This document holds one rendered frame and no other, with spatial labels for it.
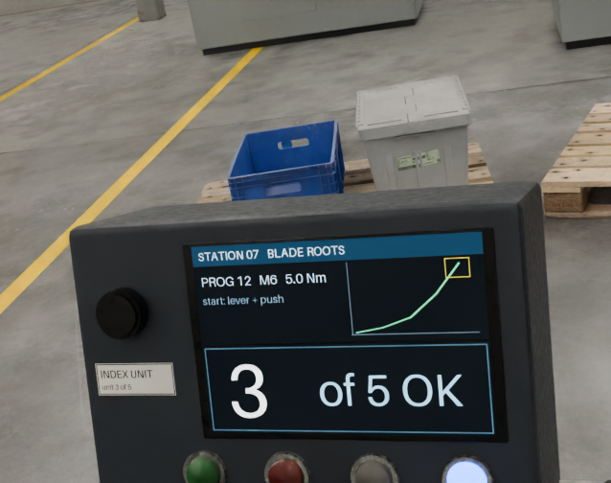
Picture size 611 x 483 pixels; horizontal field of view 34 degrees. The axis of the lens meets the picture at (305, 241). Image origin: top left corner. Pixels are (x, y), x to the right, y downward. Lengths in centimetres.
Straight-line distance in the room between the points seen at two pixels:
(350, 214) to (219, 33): 777
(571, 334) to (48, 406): 158
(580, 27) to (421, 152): 293
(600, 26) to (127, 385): 595
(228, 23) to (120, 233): 768
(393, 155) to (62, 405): 145
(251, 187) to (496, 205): 321
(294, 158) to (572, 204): 119
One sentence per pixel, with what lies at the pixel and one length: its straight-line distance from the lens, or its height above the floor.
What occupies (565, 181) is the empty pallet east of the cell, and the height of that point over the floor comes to 14.
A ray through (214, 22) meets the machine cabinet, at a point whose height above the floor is 25.
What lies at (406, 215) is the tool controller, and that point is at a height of 125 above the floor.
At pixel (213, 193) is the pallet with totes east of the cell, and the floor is 14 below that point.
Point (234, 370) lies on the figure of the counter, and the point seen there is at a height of 117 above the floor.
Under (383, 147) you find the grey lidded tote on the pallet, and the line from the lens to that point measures 363.
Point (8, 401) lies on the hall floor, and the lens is 331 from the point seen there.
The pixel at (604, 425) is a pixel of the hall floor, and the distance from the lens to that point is 261.
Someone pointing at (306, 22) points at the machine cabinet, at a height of 15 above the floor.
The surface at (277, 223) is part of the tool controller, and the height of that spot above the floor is 125.
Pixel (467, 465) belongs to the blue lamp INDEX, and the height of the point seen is 113.
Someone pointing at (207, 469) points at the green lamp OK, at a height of 112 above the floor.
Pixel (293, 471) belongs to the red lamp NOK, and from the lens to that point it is 56.
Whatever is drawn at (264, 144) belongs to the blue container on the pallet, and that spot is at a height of 31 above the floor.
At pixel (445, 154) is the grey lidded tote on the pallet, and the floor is 33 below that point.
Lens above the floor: 143
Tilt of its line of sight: 21 degrees down
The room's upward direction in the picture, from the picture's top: 11 degrees counter-clockwise
